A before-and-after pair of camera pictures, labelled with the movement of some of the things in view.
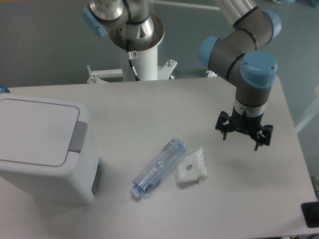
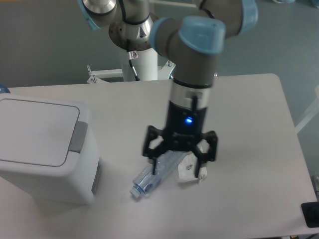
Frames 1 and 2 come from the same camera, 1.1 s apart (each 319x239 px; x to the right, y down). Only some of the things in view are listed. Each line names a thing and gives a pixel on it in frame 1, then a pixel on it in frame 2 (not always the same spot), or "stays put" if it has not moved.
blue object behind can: (4, 89) stays put
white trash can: (47, 149) stays put
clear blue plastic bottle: (159, 168) stays put
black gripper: (245, 123) to (183, 131)
